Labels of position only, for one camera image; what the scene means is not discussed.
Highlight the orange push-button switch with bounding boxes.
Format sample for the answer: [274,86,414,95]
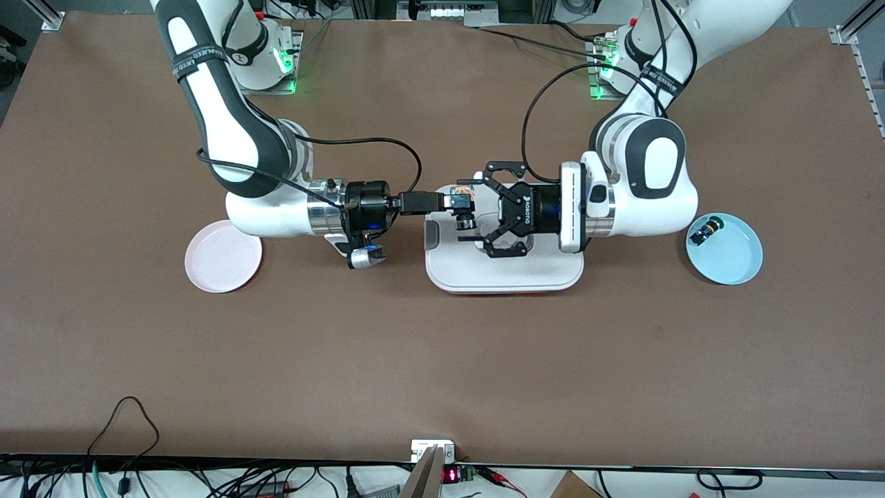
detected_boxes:
[449,183,479,232]

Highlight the white lidded container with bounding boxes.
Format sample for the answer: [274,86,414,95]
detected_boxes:
[423,183,585,295]

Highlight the pink round plate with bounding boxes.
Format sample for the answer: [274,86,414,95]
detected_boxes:
[185,219,263,293]

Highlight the light blue round plate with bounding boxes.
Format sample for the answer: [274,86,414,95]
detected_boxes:
[686,212,763,285]

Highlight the white mounting block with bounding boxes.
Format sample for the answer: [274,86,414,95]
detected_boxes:
[411,440,456,463]

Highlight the red clip leads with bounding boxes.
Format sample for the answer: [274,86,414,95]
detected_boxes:
[484,467,526,495]

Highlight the brown cardboard piece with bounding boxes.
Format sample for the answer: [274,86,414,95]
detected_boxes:
[550,470,602,498]

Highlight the grey angled bar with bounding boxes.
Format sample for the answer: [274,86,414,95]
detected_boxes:
[401,446,447,498]

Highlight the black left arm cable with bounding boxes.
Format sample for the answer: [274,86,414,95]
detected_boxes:
[522,0,692,181]

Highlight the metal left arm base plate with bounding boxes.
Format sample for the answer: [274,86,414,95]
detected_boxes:
[586,38,626,102]

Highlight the black cable to arm base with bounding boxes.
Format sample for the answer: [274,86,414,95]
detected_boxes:
[477,26,609,59]

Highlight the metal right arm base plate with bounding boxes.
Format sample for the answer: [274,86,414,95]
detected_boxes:
[239,31,304,95]

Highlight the green push-button switch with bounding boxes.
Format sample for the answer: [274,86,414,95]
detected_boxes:
[693,216,725,246]

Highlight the aluminium frame with light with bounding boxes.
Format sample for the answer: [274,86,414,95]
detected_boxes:
[396,0,500,27]

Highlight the black looped thin cable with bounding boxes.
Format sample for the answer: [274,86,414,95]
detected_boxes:
[86,396,161,478]

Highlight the black oval cable loop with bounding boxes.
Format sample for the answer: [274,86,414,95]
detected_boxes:
[697,469,763,492]

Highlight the aluminium frame rail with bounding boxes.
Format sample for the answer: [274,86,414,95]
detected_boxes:
[28,0,66,32]
[830,0,885,136]

